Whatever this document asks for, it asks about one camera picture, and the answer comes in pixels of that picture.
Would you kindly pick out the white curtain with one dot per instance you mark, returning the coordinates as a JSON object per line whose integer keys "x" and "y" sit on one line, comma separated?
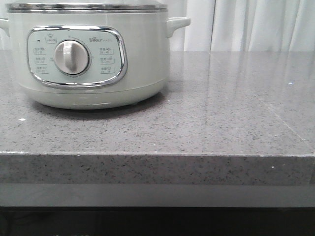
{"x": 246, "y": 24}

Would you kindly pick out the glass pot lid steel rim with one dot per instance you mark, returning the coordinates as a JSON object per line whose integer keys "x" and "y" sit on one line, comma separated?
{"x": 84, "y": 5}

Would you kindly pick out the pale green electric cooking pot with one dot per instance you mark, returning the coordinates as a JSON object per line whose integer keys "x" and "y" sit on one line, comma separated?
{"x": 76, "y": 58}

